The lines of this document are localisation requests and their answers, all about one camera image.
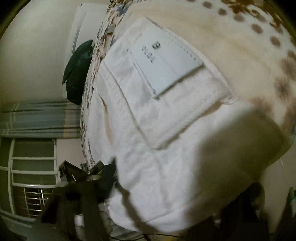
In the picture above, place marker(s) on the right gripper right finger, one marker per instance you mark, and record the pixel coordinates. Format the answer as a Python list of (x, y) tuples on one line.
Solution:
[(241, 219)]

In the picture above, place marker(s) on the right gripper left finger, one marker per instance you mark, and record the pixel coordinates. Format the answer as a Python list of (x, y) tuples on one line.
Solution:
[(81, 197)]

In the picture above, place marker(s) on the white pants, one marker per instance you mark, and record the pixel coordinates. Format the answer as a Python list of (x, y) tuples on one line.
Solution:
[(185, 144)]

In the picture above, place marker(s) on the green striped curtain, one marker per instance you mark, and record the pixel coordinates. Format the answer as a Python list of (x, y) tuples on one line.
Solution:
[(46, 119)]

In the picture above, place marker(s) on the dark green duvet bundle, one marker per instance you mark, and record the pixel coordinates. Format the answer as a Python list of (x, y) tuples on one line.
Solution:
[(75, 73)]

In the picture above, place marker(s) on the white bed headboard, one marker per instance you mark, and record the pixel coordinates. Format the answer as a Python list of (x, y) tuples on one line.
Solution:
[(86, 24)]

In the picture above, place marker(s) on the floral bed blanket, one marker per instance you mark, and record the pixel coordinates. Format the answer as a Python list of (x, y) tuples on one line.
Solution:
[(250, 42)]

